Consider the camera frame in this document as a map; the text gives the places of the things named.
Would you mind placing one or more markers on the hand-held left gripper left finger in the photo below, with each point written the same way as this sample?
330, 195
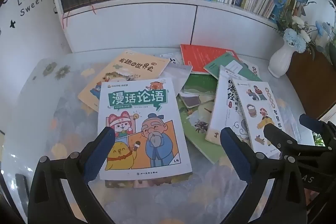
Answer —
99, 153

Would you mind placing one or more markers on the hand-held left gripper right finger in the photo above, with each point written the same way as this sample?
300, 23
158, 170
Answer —
233, 150

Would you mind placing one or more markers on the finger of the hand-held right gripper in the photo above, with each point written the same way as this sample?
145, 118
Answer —
278, 137
312, 123

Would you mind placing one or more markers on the green clock cover book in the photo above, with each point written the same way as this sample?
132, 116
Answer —
202, 144

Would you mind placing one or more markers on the white mermaid cover book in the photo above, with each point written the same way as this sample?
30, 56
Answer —
225, 106

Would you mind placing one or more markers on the white cartoon comic book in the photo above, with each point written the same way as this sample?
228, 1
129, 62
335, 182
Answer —
144, 121

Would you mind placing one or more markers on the orange world history book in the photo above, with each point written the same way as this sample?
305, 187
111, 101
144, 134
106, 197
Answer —
131, 66

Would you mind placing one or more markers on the white book yellow title circles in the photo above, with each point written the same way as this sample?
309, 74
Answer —
258, 119

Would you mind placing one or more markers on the white ceramic vase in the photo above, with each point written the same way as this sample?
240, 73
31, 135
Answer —
281, 58

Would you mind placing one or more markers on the green hills cover book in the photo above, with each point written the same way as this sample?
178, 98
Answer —
199, 82

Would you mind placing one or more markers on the dark flat object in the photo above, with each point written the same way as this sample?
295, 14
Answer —
22, 187

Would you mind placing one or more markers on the dark green white-label book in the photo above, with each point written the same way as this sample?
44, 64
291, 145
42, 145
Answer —
223, 66

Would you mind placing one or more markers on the blue artificial flowers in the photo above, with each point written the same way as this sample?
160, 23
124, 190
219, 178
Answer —
295, 37

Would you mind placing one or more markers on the thin white booklet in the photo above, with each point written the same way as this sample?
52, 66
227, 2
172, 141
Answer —
176, 74

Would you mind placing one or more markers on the red cover book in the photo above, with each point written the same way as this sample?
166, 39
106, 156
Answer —
202, 57

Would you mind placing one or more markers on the white book black characters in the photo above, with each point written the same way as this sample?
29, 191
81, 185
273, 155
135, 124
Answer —
172, 59

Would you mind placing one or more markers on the red bookmark ribbon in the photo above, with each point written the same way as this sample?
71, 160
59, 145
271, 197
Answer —
93, 9
65, 19

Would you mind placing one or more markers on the white bookshelf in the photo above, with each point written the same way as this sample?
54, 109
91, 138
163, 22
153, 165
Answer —
157, 19

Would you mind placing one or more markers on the black lettering wall sticker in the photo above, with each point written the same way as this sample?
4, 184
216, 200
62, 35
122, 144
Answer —
22, 12

